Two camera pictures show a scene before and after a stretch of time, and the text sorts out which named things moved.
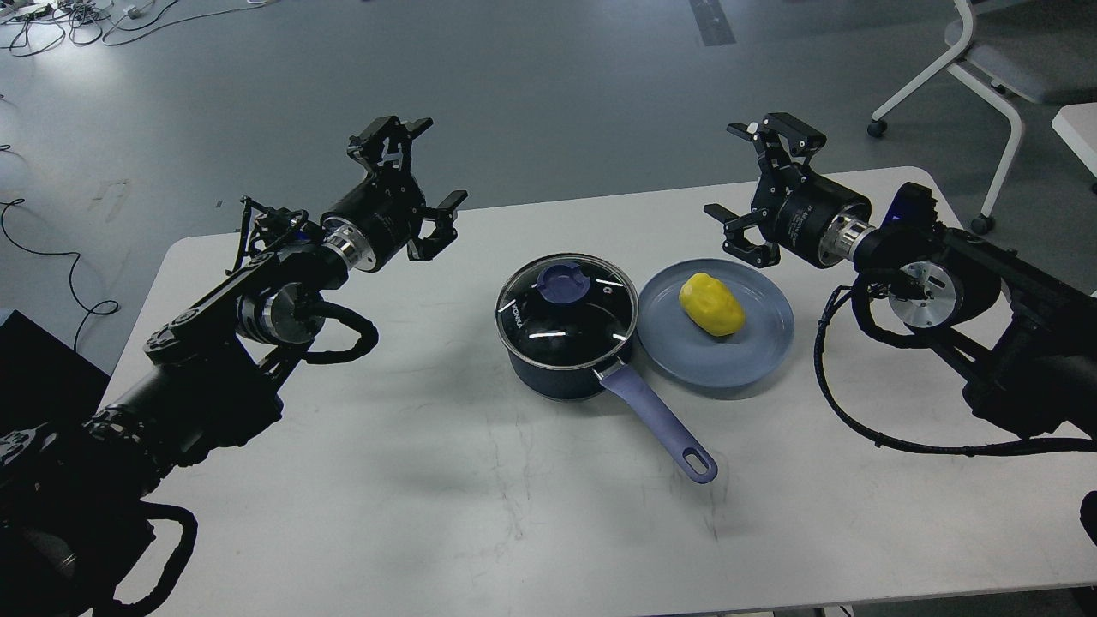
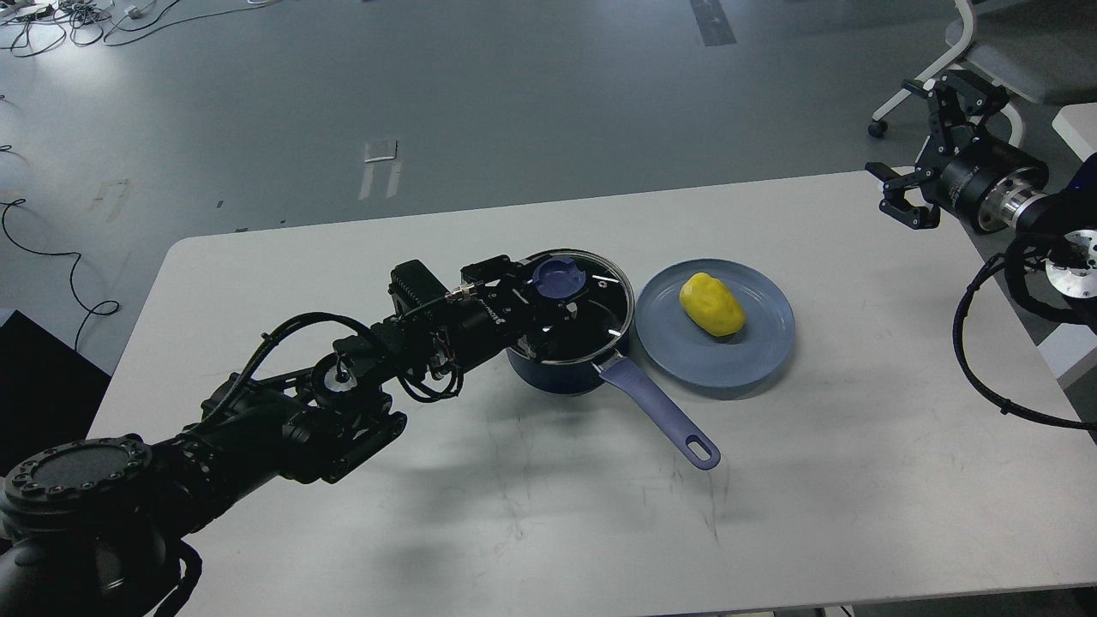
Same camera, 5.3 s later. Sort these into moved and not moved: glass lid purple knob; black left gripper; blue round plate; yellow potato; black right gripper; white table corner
Moved: black right gripper; black left gripper
Not moved: glass lid purple knob; white table corner; yellow potato; blue round plate
